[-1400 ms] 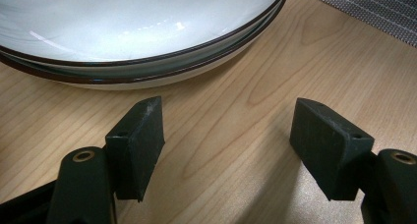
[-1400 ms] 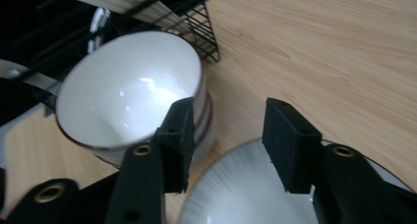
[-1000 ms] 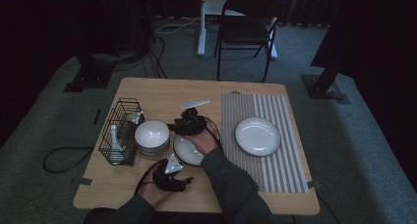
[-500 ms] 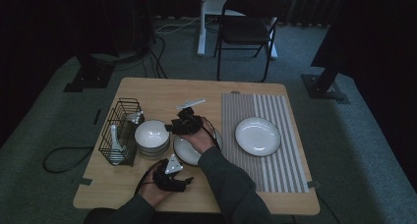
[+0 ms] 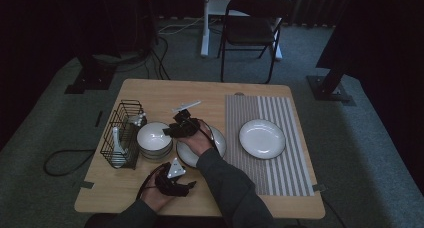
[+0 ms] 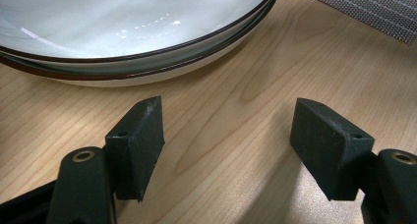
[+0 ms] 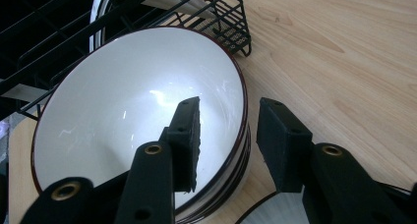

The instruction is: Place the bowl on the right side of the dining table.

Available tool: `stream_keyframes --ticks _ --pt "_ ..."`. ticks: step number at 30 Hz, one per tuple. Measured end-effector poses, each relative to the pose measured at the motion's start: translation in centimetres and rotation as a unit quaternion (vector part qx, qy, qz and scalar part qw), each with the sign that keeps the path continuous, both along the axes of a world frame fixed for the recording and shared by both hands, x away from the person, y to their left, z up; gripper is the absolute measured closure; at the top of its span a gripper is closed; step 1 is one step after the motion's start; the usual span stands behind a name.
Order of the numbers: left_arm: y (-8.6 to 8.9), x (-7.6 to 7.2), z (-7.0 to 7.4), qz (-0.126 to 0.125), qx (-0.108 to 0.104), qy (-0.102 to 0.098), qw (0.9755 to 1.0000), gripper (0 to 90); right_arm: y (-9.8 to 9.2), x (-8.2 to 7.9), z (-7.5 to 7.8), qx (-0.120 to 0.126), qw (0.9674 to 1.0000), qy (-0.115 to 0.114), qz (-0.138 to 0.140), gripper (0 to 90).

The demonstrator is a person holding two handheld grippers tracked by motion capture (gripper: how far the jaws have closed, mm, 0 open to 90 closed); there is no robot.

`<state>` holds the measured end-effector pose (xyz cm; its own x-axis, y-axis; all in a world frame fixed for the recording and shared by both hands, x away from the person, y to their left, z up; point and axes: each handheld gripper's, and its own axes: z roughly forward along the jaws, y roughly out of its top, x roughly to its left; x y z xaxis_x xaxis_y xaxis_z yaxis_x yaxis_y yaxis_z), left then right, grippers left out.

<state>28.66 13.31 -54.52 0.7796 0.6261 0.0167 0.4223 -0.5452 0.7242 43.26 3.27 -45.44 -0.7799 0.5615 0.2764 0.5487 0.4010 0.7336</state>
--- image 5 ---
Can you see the dark strip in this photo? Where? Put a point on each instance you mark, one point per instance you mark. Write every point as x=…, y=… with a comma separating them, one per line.
x=98, y=118

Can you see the white plate with dark rim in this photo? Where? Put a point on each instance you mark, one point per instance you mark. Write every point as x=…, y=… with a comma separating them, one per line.
x=262, y=139
x=186, y=154

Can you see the person's left hand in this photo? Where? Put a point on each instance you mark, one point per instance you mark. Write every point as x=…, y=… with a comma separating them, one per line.
x=151, y=198

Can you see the person's dark clothed leg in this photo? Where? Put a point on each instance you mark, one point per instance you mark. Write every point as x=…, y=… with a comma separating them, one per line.
x=96, y=223

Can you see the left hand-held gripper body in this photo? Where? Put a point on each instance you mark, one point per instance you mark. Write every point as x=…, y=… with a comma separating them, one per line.
x=175, y=170

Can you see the person's right hand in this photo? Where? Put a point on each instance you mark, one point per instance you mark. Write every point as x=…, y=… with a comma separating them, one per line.
x=198, y=143

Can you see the white desk frame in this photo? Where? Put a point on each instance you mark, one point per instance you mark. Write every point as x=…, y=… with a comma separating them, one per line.
x=205, y=38

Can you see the grey tape piece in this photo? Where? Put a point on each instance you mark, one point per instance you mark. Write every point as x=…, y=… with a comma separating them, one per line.
x=319, y=188
x=87, y=184

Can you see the black folding chair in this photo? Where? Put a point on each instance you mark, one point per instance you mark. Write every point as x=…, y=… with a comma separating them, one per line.
x=250, y=29

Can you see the grey striped placemat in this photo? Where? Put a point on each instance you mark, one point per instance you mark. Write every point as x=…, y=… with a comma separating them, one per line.
x=293, y=174

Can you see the grey pleated curtain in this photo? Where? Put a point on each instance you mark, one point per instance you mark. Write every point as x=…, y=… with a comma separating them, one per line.
x=316, y=4

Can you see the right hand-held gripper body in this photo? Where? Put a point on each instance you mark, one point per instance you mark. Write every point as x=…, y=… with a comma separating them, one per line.
x=188, y=126

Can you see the black metal stand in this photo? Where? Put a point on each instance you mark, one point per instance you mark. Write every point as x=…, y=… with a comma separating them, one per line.
x=328, y=88
x=90, y=81

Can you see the dark drape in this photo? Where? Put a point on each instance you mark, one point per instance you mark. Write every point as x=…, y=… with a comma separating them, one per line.
x=383, y=54
x=33, y=54

